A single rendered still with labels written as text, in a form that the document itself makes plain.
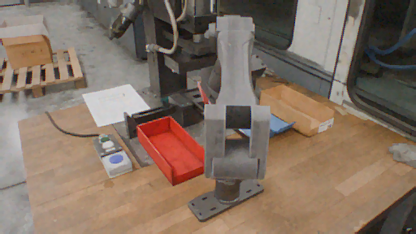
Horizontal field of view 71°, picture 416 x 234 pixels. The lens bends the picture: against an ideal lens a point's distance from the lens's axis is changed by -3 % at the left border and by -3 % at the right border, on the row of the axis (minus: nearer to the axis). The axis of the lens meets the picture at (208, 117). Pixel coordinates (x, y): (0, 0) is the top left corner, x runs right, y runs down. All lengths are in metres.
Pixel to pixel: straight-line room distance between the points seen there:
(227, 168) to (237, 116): 0.08
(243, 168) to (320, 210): 0.40
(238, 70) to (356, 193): 0.54
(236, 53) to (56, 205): 0.60
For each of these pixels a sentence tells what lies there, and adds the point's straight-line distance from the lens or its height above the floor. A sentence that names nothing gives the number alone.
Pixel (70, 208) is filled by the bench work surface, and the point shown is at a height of 0.90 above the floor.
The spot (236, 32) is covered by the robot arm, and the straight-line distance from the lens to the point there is 0.56.
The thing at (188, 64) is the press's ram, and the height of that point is 1.13.
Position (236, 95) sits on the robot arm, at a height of 1.28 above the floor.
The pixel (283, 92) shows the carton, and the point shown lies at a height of 0.94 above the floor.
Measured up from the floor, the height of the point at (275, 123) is 0.92.
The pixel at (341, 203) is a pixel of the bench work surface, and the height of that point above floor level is 0.90.
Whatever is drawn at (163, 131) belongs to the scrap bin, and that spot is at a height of 0.91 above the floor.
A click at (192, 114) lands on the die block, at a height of 0.95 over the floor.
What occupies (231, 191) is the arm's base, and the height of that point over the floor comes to 0.95.
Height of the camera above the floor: 1.48
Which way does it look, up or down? 31 degrees down
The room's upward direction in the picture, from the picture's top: straight up
